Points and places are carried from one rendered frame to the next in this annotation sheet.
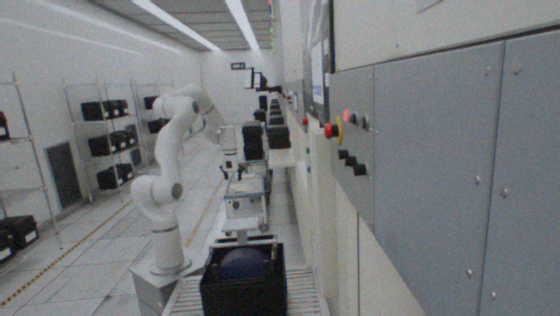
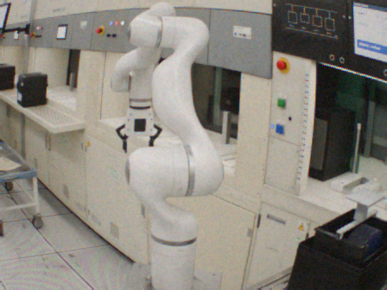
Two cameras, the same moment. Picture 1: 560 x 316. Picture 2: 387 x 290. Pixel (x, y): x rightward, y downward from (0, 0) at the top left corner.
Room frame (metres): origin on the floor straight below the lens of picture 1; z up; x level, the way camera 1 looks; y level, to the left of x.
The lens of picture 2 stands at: (0.45, 1.33, 1.51)
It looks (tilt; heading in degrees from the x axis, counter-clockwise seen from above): 15 degrees down; 326
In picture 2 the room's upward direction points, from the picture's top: 4 degrees clockwise
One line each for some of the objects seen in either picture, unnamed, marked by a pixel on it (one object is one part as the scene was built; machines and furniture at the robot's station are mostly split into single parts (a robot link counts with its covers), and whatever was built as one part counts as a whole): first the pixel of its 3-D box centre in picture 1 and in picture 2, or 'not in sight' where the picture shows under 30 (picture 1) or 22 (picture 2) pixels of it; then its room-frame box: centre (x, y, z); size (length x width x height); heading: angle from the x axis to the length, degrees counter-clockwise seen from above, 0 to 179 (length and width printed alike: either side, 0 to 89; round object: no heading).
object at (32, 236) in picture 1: (14, 232); not in sight; (3.04, 2.87, 0.31); 0.30 x 0.28 x 0.26; 10
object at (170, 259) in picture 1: (168, 246); (173, 263); (1.45, 0.69, 0.85); 0.19 x 0.19 x 0.18
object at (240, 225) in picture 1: (245, 263); (352, 243); (1.13, 0.27, 0.93); 0.24 x 0.20 x 0.32; 94
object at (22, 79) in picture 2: (278, 136); (31, 88); (4.24, 0.42, 0.93); 0.30 x 0.28 x 0.26; 3
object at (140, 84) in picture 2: (227, 136); (140, 79); (2.02, 0.50, 1.26); 0.09 x 0.08 x 0.13; 71
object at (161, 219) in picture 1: (154, 202); (161, 195); (1.46, 0.72, 1.07); 0.19 x 0.12 x 0.24; 71
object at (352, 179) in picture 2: not in sight; (358, 185); (1.55, -0.30, 0.89); 0.22 x 0.21 x 0.04; 96
